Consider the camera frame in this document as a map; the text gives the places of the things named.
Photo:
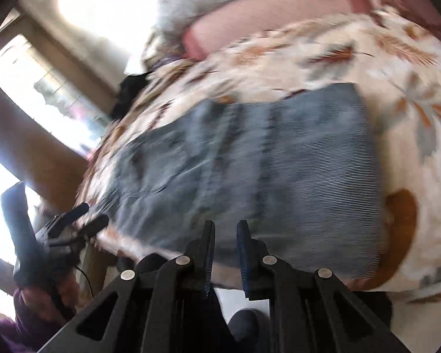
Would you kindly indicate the person's dark shoe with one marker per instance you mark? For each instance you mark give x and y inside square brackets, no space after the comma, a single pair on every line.
[242,325]

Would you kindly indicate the person's left forearm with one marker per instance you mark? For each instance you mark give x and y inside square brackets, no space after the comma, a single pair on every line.
[11,334]

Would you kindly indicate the stained glass door pane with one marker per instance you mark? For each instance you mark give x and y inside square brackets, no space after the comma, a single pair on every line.
[40,77]

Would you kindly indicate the blue denim pants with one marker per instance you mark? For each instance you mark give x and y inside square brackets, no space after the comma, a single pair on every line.
[261,172]

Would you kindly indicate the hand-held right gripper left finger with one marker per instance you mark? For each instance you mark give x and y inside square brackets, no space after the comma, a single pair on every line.
[208,257]

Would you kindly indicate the person's left hand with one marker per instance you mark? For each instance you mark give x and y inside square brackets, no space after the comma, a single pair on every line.
[36,298]

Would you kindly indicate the black garment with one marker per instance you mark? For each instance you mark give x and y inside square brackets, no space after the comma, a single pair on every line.
[126,95]

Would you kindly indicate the wooden door frame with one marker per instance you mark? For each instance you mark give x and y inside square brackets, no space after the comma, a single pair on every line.
[29,147]

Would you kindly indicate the white floral pillow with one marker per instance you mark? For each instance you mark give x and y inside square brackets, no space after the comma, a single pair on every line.
[150,51]

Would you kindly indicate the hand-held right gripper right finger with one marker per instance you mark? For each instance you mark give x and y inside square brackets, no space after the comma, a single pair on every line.
[244,261]

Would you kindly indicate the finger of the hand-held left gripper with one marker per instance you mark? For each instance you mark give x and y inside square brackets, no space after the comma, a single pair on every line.
[79,210]
[97,224]

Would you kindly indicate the pink bolster cushion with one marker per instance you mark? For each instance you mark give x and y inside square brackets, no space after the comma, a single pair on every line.
[261,18]

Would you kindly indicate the leaf print bedspread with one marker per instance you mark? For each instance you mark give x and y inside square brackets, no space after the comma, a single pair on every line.
[408,81]

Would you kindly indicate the grey quilted pillow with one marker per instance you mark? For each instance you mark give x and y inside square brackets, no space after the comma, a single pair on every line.
[191,3]

